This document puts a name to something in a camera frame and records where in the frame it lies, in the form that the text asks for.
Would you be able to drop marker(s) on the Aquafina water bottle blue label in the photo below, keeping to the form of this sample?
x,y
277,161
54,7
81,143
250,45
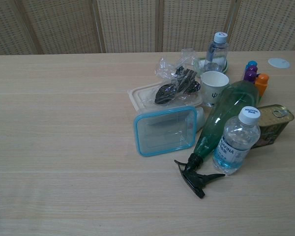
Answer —
x,y
232,143

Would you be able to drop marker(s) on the clear water bottle white cap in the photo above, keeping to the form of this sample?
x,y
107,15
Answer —
x,y
215,55

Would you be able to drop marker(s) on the clear container blue-rimmed lid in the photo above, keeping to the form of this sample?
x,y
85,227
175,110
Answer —
x,y
166,131

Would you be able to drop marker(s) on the beige flat plastic container lid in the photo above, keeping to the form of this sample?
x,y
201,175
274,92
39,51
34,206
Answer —
x,y
141,96

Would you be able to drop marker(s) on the clear bag of black cutlery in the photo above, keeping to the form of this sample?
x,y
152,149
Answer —
x,y
177,82

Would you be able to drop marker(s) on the green spray bottle black trigger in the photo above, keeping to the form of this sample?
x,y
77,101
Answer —
x,y
220,118

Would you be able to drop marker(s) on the white paper cup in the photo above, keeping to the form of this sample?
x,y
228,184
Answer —
x,y
213,86

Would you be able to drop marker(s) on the woven rattan folding screen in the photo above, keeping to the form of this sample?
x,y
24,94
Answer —
x,y
137,24

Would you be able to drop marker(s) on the white plate green rim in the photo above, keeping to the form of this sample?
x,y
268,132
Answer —
x,y
225,64

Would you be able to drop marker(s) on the purple capped small bottle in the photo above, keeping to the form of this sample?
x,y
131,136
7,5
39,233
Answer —
x,y
249,75

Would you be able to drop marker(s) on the orange capped small bottle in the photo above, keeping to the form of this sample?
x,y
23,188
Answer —
x,y
261,84

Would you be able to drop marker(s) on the gold luncheon meat tin can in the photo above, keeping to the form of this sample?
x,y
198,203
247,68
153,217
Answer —
x,y
273,127

